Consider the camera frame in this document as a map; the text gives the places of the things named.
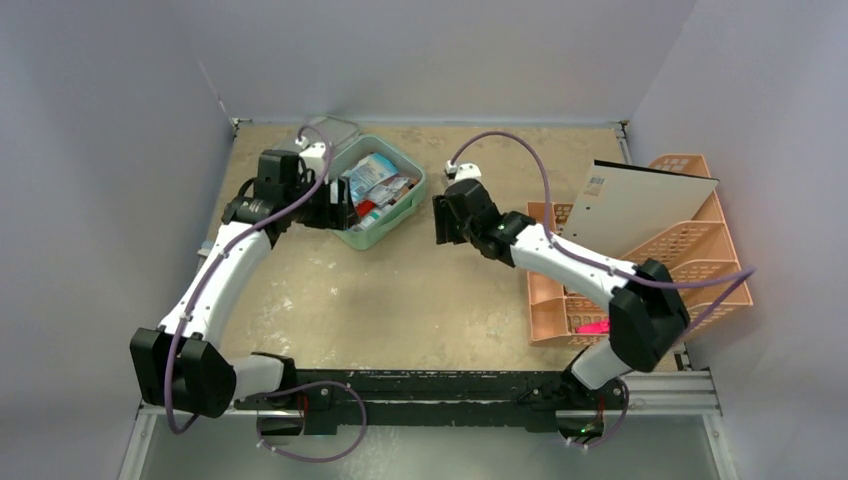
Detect red first aid pouch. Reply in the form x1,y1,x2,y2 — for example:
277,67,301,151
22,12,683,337
355,199,377,218

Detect white cardboard folder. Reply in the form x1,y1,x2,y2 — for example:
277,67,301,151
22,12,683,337
561,160,719,258

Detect white plastic bottle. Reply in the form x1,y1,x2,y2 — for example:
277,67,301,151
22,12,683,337
356,205,391,231

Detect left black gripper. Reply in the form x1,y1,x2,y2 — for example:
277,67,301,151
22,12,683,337
284,174,358,231

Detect mint green storage case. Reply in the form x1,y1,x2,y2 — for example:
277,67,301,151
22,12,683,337
283,116,427,250

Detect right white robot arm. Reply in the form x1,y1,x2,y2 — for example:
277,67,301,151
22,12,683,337
432,179,690,407

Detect peach plastic organizer basket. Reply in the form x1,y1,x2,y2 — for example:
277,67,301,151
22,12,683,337
527,154,753,341

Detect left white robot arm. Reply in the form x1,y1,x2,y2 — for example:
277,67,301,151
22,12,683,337
130,143,356,418

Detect purple cable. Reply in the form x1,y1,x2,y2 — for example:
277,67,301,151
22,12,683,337
449,131,757,452
164,124,370,464

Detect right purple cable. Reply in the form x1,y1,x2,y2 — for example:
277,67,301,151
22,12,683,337
449,131,757,452

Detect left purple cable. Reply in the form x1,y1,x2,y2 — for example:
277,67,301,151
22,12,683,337
164,124,370,464

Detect clear bag alcohol wipes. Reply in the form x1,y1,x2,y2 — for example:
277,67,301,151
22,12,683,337
365,175,418,207

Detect light blue stapler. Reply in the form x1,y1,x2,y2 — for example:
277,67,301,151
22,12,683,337
197,240,215,259

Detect blue white plastic bag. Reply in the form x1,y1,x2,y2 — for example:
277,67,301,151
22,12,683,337
342,153,399,204

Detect pink marker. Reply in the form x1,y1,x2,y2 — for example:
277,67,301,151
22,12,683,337
575,320,610,335

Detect black metal base frame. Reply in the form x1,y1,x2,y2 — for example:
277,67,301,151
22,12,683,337
234,361,628,440

